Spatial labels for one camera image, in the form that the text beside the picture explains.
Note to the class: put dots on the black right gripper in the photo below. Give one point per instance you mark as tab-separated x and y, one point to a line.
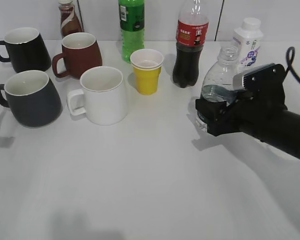
261	105

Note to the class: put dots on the clear water bottle green label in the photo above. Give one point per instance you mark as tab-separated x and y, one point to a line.
217	85

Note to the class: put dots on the dark grey ceramic mug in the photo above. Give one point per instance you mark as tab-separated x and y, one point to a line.
32	98

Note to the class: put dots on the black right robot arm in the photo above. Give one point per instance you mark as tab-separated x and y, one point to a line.
286	140

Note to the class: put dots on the black ceramic mug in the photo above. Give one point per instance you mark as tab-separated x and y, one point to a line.
25	49

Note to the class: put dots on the dark red ceramic mug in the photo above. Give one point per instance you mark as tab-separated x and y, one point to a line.
80	52

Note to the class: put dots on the white ceramic mug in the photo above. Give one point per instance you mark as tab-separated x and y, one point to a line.
102	96

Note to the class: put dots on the yellow paper cup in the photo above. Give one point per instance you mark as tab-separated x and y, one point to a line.
147	79

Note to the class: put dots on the white milk carton bottle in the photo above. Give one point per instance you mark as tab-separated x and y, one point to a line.
247	38

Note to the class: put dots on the white inner paper cup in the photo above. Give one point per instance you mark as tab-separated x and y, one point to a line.
147	58

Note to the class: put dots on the cola bottle red label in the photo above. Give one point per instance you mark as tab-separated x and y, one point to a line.
192	28

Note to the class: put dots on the brown drink bottle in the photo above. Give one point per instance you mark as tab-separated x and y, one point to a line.
69	21

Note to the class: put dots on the green soda bottle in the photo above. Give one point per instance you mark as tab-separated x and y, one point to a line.
132	25

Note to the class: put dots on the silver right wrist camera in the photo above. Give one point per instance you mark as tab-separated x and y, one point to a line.
239	80

